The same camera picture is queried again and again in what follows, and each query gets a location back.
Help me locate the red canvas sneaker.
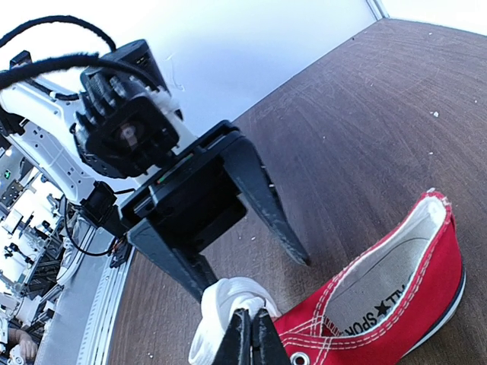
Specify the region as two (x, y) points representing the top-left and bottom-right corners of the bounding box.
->
(188, 188), (467, 365)

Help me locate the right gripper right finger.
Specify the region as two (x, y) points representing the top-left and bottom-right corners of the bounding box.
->
(251, 308), (291, 365)

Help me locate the aluminium front rail frame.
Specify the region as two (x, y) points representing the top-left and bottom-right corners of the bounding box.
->
(35, 249), (135, 364)

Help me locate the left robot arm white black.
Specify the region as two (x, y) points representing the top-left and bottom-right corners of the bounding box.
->
(1, 15), (310, 300)

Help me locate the left aluminium corner post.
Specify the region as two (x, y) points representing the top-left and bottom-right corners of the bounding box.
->
(366, 0), (390, 21)

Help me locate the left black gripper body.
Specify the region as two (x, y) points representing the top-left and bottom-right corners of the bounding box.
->
(119, 121), (247, 252)

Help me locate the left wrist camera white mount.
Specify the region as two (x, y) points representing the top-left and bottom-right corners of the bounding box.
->
(70, 40), (196, 179)

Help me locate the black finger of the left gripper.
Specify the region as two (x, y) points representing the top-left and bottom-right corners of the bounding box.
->
(127, 218), (218, 303)
(221, 137), (310, 266)

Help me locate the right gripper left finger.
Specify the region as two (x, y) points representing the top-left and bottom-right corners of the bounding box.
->
(212, 309), (251, 365)

